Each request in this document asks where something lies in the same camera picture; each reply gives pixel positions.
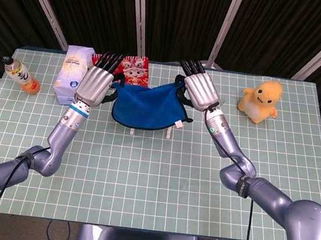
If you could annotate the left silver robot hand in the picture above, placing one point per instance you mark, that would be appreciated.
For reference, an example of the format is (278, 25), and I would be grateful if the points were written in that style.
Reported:
(96, 84)

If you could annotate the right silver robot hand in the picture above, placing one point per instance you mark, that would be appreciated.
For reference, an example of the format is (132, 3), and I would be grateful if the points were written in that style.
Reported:
(200, 91)

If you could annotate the blue cloth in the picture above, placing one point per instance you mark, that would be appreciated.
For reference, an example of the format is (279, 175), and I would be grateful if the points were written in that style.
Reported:
(144, 106)

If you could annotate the left purple robot arm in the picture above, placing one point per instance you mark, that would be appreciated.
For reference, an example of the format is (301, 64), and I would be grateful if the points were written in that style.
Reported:
(58, 142)

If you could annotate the right purple robot arm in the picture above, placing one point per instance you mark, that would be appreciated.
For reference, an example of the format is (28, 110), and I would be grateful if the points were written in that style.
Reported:
(284, 211)

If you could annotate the small clear plastic packet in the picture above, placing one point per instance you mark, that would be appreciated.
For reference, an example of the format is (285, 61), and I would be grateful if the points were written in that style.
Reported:
(222, 101)

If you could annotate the white blue snack bag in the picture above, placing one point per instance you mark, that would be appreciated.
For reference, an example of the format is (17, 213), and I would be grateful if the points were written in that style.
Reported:
(68, 79)

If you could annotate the red 2026 desk calendar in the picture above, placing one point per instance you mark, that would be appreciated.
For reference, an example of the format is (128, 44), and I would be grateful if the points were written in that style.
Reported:
(134, 70)

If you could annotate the yellow plush toy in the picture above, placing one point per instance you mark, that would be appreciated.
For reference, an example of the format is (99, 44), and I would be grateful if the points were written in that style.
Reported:
(257, 105)

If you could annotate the orange drink bottle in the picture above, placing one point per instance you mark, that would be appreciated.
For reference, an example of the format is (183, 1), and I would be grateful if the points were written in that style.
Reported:
(22, 75)

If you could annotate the green checked tablecloth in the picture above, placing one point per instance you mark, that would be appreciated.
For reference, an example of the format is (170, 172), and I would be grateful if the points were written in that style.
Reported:
(141, 182)

